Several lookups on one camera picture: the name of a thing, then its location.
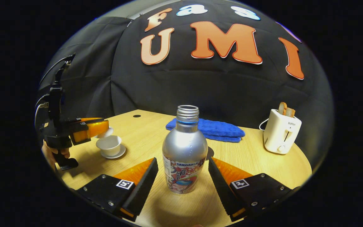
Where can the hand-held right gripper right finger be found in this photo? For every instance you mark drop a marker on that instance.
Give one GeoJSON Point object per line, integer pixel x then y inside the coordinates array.
{"type": "Point", "coordinates": [222, 189]}

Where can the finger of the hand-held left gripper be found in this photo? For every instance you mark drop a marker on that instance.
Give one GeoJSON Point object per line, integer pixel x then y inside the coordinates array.
{"type": "Point", "coordinates": [95, 130]}
{"type": "Point", "coordinates": [91, 119]}

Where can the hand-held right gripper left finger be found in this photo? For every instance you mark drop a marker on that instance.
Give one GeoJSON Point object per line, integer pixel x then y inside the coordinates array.
{"type": "Point", "coordinates": [142, 189]}

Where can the white teacup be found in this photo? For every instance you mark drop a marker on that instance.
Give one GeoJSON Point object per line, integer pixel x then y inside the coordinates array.
{"type": "Point", "coordinates": [109, 145]}

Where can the dark round coaster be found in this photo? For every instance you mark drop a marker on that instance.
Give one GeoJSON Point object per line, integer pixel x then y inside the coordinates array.
{"type": "Point", "coordinates": [210, 153]}

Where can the silver water bottle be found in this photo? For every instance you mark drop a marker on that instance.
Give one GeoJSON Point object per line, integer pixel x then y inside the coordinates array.
{"type": "Point", "coordinates": [184, 148]}

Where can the white saucer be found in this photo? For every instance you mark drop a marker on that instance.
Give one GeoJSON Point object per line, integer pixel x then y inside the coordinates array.
{"type": "Point", "coordinates": [118, 154]}

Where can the blue towel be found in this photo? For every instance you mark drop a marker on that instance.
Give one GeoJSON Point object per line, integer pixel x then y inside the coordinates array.
{"type": "Point", "coordinates": [216, 129]}

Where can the white toaster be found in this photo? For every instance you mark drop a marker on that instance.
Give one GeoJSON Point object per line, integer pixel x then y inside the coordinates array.
{"type": "Point", "coordinates": [280, 132]}

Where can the toast slice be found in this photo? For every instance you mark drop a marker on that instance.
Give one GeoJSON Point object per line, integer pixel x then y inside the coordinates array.
{"type": "Point", "coordinates": [290, 112]}
{"type": "Point", "coordinates": [282, 108]}

